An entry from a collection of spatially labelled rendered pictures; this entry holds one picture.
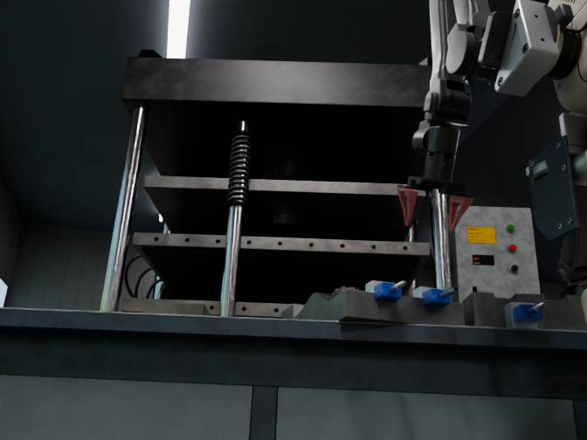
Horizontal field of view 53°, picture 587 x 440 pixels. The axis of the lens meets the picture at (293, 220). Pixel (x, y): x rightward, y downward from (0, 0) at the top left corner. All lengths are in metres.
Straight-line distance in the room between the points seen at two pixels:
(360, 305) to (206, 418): 0.38
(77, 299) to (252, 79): 6.09
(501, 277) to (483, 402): 1.09
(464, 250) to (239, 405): 1.31
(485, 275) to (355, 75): 0.92
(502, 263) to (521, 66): 1.43
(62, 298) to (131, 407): 6.93
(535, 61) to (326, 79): 1.48
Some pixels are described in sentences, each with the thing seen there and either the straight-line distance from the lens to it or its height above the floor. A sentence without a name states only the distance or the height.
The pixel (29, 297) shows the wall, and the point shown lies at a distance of 8.24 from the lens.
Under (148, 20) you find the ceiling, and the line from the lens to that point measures 4.30.
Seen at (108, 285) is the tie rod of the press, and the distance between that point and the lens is 2.17.
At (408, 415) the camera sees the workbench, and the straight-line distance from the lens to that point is 1.25.
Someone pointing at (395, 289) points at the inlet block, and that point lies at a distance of 1.16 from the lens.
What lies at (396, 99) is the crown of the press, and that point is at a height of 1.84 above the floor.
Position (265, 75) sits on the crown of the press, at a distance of 2.40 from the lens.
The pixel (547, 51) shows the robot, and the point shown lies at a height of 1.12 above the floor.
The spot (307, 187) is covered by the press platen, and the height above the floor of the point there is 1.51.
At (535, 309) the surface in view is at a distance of 1.23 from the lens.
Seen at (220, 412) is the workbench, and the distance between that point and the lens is 1.24.
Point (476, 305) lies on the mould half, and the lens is 1.33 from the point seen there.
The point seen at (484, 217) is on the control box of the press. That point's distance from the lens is 2.38.
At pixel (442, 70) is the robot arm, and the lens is 1.25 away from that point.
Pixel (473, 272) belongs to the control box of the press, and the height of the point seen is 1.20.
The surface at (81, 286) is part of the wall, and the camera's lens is 8.18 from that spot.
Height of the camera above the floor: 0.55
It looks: 22 degrees up
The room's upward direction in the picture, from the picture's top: 3 degrees clockwise
